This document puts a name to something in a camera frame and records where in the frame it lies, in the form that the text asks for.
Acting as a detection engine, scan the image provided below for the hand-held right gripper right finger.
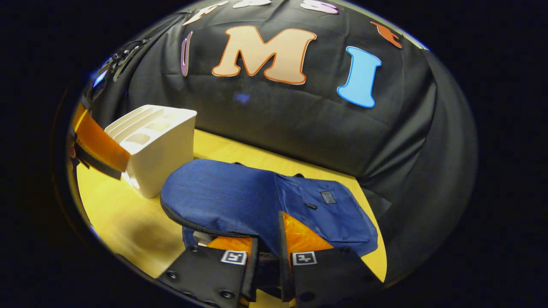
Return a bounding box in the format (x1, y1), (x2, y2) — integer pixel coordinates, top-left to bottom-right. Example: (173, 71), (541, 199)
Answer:
(277, 211), (384, 308)

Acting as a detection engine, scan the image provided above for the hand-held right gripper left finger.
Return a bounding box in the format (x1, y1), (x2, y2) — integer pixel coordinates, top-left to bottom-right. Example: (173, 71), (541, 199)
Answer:
(156, 237), (259, 308)

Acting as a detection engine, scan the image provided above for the black backdrop cloth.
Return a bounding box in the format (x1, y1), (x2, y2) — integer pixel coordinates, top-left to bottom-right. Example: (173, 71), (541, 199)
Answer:
(86, 0), (478, 283)

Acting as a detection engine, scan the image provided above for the blue schoolbag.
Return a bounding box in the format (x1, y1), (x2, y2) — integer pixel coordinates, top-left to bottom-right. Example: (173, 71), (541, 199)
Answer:
(160, 159), (379, 257)

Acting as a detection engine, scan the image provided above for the white plastic bookshelf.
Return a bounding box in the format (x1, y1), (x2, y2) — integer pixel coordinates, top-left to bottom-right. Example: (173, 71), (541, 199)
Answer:
(104, 105), (197, 199)

